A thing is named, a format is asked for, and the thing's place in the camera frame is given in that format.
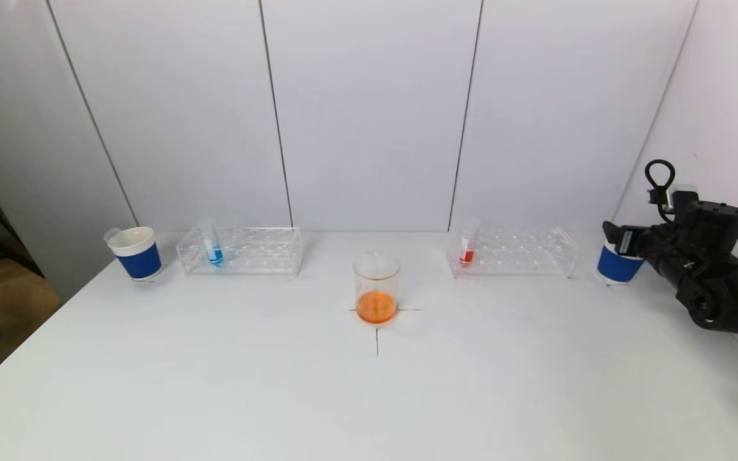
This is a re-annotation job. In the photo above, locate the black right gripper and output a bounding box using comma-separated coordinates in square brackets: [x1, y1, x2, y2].
[602, 220, 662, 260]

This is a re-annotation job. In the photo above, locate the clear acrylic test tube rack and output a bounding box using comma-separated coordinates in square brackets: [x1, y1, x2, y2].
[447, 225, 580, 280]
[177, 227, 304, 278]

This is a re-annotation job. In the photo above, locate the test tube with red pigment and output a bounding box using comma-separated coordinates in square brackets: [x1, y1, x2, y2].
[458, 218, 480, 269]

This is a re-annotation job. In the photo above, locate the clear glass beaker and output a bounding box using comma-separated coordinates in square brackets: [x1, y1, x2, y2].
[353, 252, 402, 325]

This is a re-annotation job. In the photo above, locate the test tube with blue pigment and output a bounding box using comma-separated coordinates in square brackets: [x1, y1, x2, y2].
[197, 218, 226, 269]

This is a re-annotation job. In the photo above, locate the blue white paper cup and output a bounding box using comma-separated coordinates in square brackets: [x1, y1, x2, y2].
[596, 241, 646, 286]
[109, 226, 164, 283]

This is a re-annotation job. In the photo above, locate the black looped camera cable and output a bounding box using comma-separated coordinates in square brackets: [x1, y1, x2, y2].
[644, 158, 677, 224]

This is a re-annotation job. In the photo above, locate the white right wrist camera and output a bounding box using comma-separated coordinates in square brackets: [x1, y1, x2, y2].
[666, 185, 700, 216]

